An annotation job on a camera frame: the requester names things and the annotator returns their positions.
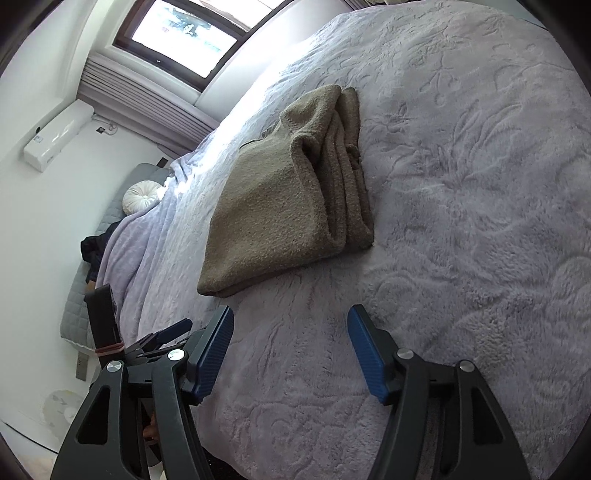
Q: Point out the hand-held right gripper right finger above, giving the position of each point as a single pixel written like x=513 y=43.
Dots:
x=369 y=355

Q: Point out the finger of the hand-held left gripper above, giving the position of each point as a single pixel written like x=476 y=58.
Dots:
x=161 y=352
x=168 y=331

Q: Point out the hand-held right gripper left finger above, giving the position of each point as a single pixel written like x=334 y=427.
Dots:
x=212 y=350

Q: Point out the round white cushion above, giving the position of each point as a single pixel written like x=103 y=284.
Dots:
x=141 y=197

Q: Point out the white wall air conditioner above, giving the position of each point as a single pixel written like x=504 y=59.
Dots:
x=57 y=136

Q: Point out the brown towel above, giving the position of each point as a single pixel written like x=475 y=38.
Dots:
x=263 y=212

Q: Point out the lavender embossed blanket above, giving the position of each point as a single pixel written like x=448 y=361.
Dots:
x=461 y=207

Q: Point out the grey quilted sofa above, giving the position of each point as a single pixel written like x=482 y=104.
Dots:
x=74 y=318

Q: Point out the white fan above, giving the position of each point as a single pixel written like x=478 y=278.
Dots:
x=62 y=408

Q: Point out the wall socket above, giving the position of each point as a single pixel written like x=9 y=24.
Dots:
x=100 y=130

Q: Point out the pleated grey curtain valance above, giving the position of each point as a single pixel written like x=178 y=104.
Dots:
x=143 y=104

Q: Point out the dark framed window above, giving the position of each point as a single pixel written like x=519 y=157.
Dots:
x=184 y=32

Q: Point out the dark clothes pile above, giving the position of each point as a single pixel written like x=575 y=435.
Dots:
x=97 y=247

